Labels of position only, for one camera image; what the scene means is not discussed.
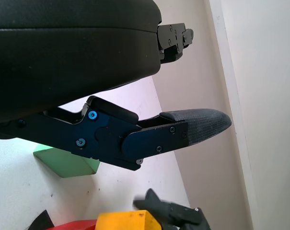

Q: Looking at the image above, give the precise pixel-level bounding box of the green wooden block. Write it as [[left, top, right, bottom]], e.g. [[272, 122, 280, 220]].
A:
[[33, 143, 100, 178]]

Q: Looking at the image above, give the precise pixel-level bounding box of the black tape strip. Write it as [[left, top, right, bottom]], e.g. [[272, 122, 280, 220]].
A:
[[27, 209, 55, 230]]

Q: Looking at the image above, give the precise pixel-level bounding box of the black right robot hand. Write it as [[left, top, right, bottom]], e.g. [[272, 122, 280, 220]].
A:
[[133, 188, 211, 230]]

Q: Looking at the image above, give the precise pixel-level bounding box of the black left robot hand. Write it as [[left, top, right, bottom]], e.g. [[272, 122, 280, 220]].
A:
[[0, 0, 232, 171]]

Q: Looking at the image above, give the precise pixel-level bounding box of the red wooden block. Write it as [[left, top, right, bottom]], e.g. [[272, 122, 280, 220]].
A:
[[54, 219, 97, 230]]

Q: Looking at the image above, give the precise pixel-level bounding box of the yellow wooden block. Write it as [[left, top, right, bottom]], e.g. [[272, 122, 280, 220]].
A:
[[95, 210, 162, 230]]

